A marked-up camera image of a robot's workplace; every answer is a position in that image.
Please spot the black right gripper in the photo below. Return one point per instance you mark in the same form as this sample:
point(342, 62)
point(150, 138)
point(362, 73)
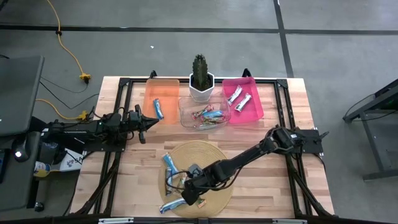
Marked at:
point(202, 185)

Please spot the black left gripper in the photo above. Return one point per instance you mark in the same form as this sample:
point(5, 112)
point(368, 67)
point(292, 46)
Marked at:
point(140, 126)

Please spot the brown gold granola bar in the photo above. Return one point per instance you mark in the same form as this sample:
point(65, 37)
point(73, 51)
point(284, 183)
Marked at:
point(182, 182)

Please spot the dark blue granola bar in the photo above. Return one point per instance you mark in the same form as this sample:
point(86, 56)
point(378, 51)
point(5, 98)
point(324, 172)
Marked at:
point(168, 182)

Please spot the light blue granola bar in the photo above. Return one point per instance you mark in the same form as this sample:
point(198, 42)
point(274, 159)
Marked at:
point(170, 162)

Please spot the red Chewy granola bar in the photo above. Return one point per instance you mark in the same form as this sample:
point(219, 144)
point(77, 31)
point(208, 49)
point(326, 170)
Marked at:
point(202, 112)

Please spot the green clear-ended granola bar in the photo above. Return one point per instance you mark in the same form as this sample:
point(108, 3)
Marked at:
point(206, 125)

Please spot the blue yellow-lettered granola bar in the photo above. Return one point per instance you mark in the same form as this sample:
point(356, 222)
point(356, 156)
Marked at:
point(214, 114)

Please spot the red white granola bar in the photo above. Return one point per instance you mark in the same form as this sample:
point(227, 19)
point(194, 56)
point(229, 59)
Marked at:
point(234, 95)
point(243, 102)

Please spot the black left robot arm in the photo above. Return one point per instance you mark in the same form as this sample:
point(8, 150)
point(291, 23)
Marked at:
point(77, 133)

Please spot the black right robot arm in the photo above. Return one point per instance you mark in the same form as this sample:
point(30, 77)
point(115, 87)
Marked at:
point(248, 154)

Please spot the orange translucent plastic bin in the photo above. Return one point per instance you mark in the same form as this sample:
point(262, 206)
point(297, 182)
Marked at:
point(168, 90)

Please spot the clear plastic bin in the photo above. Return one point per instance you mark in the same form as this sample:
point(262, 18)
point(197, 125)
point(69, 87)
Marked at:
point(186, 109)

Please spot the round woven straw placemat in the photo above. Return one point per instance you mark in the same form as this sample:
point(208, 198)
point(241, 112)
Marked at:
point(199, 155)

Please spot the white hexagonal plant pot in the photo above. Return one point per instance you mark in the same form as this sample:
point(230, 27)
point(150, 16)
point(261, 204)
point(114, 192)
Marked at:
point(202, 95)

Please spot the green cactus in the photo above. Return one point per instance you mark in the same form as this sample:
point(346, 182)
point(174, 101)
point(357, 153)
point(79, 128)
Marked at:
point(200, 71)

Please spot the white printed bag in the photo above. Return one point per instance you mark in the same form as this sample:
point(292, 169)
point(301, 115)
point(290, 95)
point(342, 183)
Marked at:
point(73, 161)

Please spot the pink translucent plastic bin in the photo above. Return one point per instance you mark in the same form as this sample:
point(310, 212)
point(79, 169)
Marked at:
point(253, 90)

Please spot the yellow white bottle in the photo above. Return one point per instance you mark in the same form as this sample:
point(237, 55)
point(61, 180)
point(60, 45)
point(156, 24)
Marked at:
point(42, 169)

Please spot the black computer mouse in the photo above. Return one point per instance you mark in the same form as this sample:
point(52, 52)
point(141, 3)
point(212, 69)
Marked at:
point(19, 152)

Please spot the grey flat panel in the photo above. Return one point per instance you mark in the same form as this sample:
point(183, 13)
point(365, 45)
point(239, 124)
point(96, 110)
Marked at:
point(18, 93)

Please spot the black metal side table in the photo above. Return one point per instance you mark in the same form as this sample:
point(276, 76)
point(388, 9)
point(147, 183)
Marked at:
point(371, 146)

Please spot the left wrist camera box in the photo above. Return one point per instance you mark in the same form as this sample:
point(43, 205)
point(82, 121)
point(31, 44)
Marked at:
point(133, 115)

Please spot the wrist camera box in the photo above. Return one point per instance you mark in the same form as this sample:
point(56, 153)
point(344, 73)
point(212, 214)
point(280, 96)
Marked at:
point(133, 115)
point(195, 170)

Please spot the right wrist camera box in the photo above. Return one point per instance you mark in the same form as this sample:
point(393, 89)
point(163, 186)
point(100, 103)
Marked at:
point(195, 170)

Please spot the black metal table frame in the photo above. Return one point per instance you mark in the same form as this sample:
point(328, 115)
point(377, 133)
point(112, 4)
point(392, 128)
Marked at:
point(136, 81)

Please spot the silver edge bracket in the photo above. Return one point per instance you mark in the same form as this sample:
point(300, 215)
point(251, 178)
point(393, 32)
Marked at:
point(116, 220)
point(289, 221)

